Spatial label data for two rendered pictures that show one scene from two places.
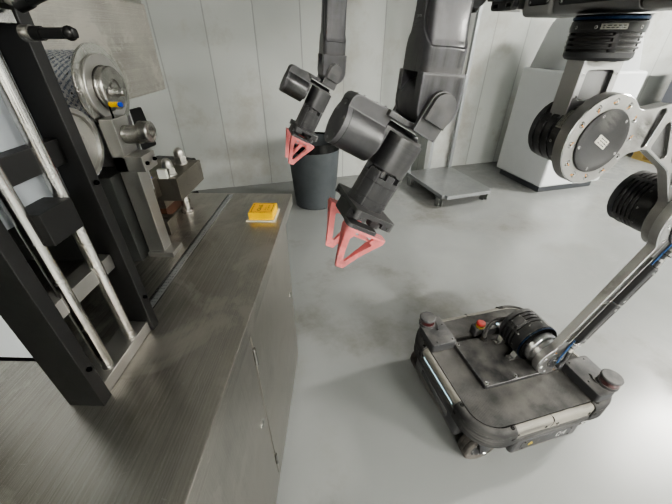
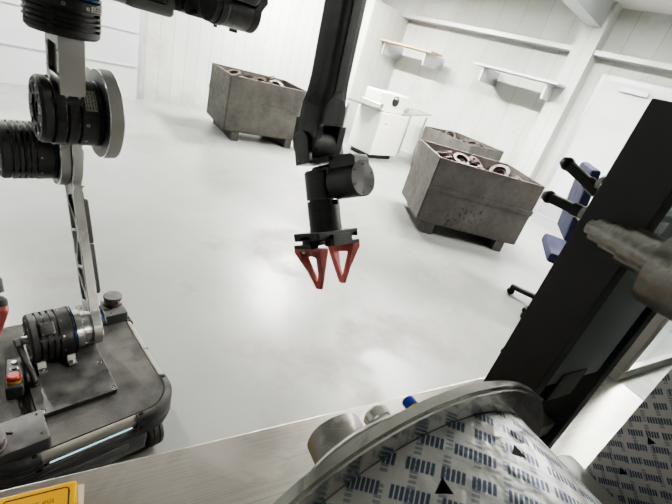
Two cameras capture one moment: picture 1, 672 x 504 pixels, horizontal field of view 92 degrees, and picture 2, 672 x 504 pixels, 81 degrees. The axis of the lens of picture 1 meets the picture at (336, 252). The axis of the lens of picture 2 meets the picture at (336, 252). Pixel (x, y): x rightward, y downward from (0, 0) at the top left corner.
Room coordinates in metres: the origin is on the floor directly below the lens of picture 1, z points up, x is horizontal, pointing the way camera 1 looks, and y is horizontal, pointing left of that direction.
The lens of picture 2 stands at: (0.80, 0.49, 1.40)
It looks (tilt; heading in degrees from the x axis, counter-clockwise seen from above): 26 degrees down; 234
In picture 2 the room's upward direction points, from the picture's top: 17 degrees clockwise
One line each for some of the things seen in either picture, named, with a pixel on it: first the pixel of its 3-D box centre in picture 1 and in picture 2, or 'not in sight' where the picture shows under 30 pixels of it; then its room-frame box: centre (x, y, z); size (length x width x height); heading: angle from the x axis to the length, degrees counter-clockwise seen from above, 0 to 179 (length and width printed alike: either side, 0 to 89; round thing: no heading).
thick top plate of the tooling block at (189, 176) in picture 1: (120, 178); not in sight; (0.88, 0.60, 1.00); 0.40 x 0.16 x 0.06; 89
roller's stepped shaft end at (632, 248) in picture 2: not in sight; (623, 243); (0.44, 0.37, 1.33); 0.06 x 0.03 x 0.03; 89
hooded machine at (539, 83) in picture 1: (571, 103); not in sight; (3.52, -2.34, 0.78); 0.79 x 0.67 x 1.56; 105
